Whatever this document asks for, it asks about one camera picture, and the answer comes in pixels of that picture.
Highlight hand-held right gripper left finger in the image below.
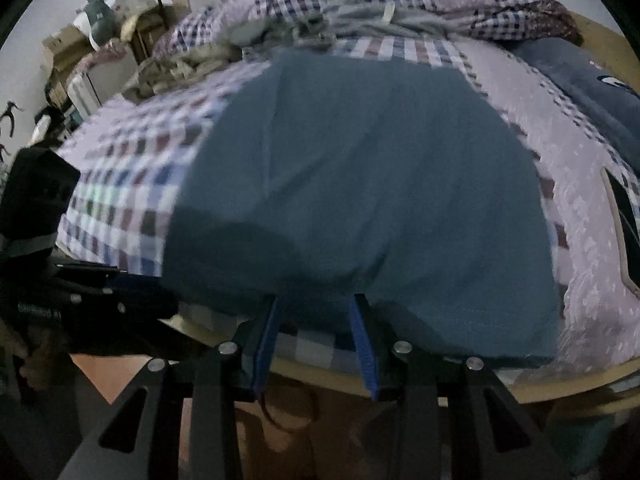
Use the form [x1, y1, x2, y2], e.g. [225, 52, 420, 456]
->
[60, 294, 281, 480]

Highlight grey garment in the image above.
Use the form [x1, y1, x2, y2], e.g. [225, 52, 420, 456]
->
[220, 12, 336, 53]

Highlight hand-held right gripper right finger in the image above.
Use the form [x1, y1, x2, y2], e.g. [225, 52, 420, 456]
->
[350, 292, 571, 480]

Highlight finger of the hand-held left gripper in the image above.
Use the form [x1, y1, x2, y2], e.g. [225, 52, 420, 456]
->
[52, 260, 181, 321]

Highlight light blue pants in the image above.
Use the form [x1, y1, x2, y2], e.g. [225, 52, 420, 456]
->
[320, 0, 456, 38]

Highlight brown cardboard box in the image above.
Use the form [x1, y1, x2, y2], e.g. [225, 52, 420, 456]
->
[235, 372, 406, 480]
[42, 27, 93, 86]

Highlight teal blue shirt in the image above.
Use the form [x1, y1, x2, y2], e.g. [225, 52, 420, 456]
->
[162, 50, 561, 366]

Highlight pink cloth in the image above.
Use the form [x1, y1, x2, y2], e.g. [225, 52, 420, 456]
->
[75, 40, 132, 77]

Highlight person's left hand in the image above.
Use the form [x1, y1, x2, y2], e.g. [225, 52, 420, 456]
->
[0, 325, 68, 401]

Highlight teal storage bin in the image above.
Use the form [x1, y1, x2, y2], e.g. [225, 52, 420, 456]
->
[547, 407, 626, 476]

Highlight wooden cabinet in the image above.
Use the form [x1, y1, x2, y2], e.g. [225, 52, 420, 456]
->
[120, 5, 176, 61]

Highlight wooden bed frame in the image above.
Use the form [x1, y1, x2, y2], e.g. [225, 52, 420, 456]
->
[165, 12, 640, 416]

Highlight beige garment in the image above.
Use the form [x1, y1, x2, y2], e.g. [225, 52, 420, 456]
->
[122, 42, 241, 103]

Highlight blue printed pillow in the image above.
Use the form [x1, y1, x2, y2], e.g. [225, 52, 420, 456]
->
[510, 37, 640, 161]

